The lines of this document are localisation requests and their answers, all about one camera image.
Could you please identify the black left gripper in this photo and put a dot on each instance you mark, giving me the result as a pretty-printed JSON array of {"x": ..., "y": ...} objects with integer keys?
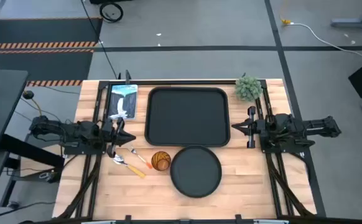
[{"x": 112, "y": 137}]

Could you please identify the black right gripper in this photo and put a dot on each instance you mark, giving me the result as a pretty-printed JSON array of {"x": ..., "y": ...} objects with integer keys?
[{"x": 256, "y": 129}]

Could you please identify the amber glass cup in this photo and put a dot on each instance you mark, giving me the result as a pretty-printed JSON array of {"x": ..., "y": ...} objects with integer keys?
[{"x": 161, "y": 161}]

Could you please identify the black round plate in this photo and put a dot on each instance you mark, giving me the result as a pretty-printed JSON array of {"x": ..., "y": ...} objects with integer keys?
[{"x": 196, "y": 171}]

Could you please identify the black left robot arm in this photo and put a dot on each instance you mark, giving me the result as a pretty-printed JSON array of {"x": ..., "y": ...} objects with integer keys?
[{"x": 75, "y": 132}]

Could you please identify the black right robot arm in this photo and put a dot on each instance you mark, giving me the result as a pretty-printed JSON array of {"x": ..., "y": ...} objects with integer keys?
[{"x": 293, "y": 129}]

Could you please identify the black rectangular tray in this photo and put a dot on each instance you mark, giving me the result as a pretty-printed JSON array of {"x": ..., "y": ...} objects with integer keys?
[{"x": 187, "y": 115}]

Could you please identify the waterfall picture book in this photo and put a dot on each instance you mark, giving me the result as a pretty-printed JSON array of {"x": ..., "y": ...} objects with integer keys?
[{"x": 123, "y": 102}]

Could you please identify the small green artificial plant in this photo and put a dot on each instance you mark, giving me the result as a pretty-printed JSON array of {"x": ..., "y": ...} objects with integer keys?
[{"x": 248, "y": 88}]

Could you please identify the silver metal clip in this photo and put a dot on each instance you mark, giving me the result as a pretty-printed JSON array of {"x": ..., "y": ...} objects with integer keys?
[{"x": 45, "y": 175}]

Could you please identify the black side desk base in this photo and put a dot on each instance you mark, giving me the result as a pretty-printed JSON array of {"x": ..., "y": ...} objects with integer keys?
[{"x": 28, "y": 152}]

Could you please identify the black round plug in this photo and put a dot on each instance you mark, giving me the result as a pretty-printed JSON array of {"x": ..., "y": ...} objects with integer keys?
[{"x": 28, "y": 95}]

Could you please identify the dark grey side desk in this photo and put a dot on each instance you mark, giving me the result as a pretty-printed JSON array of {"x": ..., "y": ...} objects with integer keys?
[{"x": 0, "y": 105}]

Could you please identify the black hazard-striped floor mat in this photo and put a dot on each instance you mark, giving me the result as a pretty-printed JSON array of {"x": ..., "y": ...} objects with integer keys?
[{"x": 41, "y": 34}]

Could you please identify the grey metal desk leg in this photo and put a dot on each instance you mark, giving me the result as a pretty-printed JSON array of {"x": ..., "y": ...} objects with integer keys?
[{"x": 355, "y": 22}]

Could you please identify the black aluminium table frame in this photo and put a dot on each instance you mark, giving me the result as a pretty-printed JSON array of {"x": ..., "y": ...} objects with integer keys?
[{"x": 92, "y": 183}]

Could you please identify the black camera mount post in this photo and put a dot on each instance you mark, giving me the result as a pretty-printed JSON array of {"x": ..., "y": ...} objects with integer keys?
[{"x": 127, "y": 76}]

